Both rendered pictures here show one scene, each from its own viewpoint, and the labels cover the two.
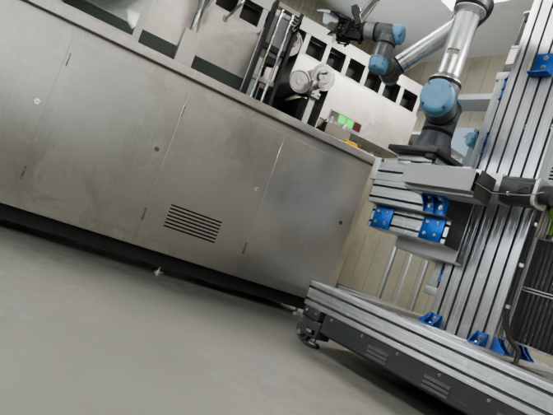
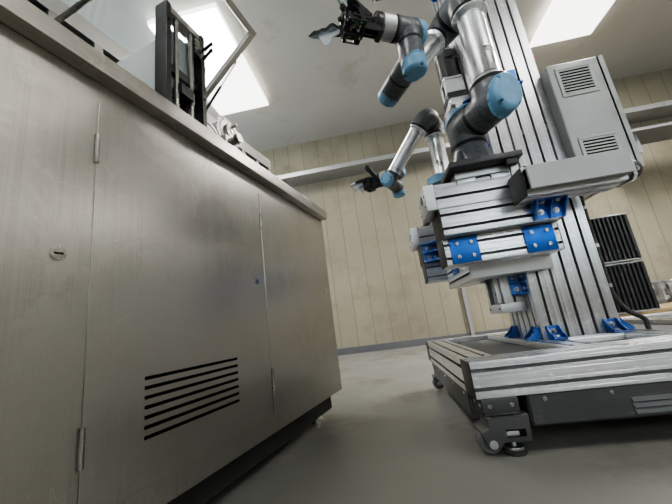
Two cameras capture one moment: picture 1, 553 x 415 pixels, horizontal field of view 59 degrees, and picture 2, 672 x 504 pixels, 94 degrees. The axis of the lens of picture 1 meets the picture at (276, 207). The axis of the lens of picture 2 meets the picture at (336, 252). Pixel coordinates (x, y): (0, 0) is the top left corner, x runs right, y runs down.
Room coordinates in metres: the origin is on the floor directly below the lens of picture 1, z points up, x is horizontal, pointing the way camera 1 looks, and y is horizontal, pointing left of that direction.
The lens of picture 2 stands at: (1.50, 0.61, 0.36)
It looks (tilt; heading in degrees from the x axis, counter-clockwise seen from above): 13 degrees up; 313
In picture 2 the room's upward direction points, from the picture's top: 8 degrees counter-clockwise
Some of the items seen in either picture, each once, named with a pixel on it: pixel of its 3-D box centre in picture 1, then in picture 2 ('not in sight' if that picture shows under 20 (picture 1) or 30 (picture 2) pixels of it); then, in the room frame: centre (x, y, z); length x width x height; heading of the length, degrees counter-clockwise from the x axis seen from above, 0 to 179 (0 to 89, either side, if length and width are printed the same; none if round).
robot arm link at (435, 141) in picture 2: not in sight; (439, 159); (2.15, -1.01, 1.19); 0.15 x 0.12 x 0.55; 101
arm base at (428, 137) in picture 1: (433, 144); (471, 158); (1.82, -0.48, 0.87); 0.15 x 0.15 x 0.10
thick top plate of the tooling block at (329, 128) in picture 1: (321, 134); not in sight; (2.86, -0.10, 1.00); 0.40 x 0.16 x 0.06; 23
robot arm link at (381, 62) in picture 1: (381, 59); (409, 63); (1.84, -0.19, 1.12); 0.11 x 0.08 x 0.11; 152
